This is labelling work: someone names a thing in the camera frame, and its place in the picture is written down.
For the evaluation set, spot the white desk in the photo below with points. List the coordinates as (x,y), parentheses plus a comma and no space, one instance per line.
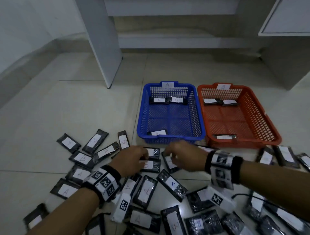
(101,36)

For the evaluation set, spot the person's left hand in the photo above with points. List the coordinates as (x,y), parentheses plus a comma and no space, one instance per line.
(128,162)

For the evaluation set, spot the white cabinet door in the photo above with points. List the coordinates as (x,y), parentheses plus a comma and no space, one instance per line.
(288,17)

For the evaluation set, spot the person's right hand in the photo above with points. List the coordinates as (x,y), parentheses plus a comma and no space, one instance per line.
(191,157)

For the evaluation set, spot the pile of black labelled packets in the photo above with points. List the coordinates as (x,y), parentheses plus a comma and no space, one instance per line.
(147,192)

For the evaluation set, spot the blue plastic basket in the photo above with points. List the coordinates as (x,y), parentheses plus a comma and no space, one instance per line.
(169,118)

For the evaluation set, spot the orange plastic basket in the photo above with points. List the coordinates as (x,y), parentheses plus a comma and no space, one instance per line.
(232,121)

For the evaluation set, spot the person's right forearm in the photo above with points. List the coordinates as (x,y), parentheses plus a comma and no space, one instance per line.
(273,186)

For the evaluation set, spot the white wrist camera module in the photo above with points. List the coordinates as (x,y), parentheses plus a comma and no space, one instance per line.
(220,199)
(122,207)

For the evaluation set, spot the person's left forearm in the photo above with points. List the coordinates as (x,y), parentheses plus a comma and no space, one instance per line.
(67,213)

